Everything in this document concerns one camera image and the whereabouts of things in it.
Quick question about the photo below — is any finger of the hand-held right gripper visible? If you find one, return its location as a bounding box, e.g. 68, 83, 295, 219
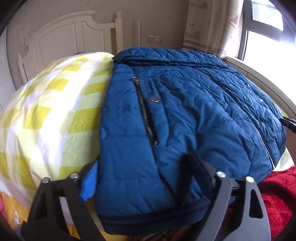
280, 116, 296, 133

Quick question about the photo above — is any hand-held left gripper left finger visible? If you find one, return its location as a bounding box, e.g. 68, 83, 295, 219
20, 161, 105, 241

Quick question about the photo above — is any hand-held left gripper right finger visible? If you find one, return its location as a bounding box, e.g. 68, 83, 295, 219
183, 152, 271, 241

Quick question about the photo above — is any blue quilted jacket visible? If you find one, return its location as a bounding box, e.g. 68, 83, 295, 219
94, 47, 287, 235

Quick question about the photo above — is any yellow checked duvet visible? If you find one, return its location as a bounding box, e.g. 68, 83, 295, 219
0, 52, 296, 197

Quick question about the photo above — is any red fleece cloth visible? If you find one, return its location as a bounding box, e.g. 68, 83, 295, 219
227, 166, 296, 241

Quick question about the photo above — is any window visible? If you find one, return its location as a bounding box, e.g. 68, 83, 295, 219
237, 0, 296, 81

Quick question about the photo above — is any boat print curtain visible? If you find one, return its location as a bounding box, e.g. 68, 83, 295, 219
183, 0, 244, 61

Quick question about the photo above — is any white bed headboard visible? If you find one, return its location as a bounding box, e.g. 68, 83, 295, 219
18, 11, 124, 84

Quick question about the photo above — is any white slim lamp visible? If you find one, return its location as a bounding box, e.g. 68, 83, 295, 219
136, 18, 141, 48

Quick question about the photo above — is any white wall notice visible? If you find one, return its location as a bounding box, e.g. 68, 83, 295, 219
20, 25, 31, 47

